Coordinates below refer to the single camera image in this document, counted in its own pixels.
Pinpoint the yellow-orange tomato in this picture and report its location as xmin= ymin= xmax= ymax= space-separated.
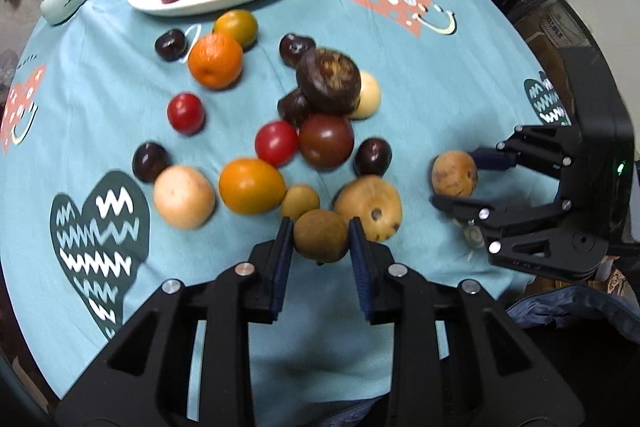
xmin=218 ymin=158 xmax=287 ymax=215

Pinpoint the large orange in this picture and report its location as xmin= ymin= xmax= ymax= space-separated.
xmin=187 ymin=33 xmax=244 ymax=90

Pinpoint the dark blue garment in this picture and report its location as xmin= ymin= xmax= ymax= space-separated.
xmin=507 ymin=284 xmax=640 ymax=358

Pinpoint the small tan pepino melon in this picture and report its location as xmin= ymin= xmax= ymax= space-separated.
xmin=431 ymin=150 xmax=479 ymax=199

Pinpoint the dark purple plum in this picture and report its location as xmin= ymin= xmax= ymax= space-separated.
xmin=154 ymin=29 xmax=189 ymax=62
xmin=353 ymin=137 xmax=393 ymax=178
xmin=278 ymin=33 xmax=317 ymax=68
xmin=131 ymin=141 xmax=171 ymax=184

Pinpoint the light blue printed tablecloth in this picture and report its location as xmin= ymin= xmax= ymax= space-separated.
xmin=0 ymin=0 xmax=575 ymax=414

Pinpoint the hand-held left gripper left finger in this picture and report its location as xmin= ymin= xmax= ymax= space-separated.
xmin=55 ymin=217 xmax=296 ymax=427

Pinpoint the green-orange tomato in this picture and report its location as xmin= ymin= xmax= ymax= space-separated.
xmin=213 ymin=9 xmax=259 ymax=48

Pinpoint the large tan pepino melon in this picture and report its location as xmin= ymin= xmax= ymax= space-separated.
xmin=333 ymin=175 xmax=404 ymax=243

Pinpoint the dark red-brown tomato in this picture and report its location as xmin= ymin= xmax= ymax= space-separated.
xmin=298 ymin=113 xmax=356 ymax=171

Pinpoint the red tomato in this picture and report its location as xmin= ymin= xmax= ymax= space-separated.
xmin=254 ymin=120 xmax=300 ymax=168
xmin=166 ymin=92 xmax=206 ymax=136

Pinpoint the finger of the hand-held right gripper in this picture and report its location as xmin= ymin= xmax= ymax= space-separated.
xmin=470 ymin=125 xmax=581 ymax=180
xmin=430 ymin=194 xmax=573 ymax=270

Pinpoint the small brown kiwi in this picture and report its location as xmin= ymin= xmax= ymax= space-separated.
xmin=280 ymin=184 xmax=321 ymax=222

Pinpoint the pale striped pepino melon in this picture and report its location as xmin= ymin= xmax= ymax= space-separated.
xmin=347 ymin=71 xmax=382 ymax=120

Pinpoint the large dark passion fruit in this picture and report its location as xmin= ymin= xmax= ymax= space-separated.
xmin=295 ymin=48 xmax=362 ymax=115

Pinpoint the round pale yellow pear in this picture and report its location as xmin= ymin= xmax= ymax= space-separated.
xmin=153 ymin=165 xmax=217 ymax=229

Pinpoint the round brown kiwi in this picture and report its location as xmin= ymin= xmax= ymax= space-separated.
xmin=292 ymin=209 xmax=349 ymax=264

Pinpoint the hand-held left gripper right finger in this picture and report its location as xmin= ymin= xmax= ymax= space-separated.
xmin=348 ymin=217 xmax=586 ymax=427

